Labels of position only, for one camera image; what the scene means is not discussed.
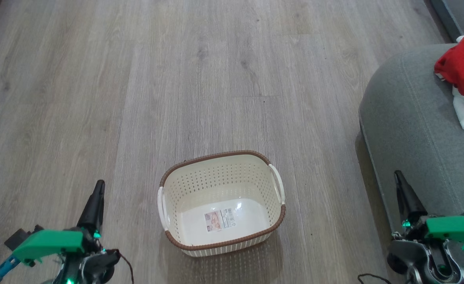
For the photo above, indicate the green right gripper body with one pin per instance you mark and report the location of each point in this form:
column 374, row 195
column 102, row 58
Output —
column 454, row 229

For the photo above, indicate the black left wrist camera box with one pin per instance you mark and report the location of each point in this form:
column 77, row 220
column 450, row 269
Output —
column 23, row 238

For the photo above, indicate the cream basket with brown rim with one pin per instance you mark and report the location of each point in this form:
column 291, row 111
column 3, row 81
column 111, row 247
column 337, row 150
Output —
column 200, row 189

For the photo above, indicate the paper label sticker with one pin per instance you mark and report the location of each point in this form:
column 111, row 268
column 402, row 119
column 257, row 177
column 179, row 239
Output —
column 220, row 219

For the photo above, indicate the grey fabric sofa seat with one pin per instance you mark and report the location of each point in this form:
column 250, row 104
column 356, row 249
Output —
column 413, row 130

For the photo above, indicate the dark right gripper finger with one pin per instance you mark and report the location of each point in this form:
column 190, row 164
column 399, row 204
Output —
column 407, row 197

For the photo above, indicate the dark grey sofa section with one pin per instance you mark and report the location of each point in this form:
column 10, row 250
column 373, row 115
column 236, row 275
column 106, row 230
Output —
column 458, row 14

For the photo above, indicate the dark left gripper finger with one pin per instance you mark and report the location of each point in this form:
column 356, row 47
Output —
column 94, row 209

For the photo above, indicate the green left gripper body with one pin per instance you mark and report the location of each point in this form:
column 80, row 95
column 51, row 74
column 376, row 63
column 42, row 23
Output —
column 48, row 241

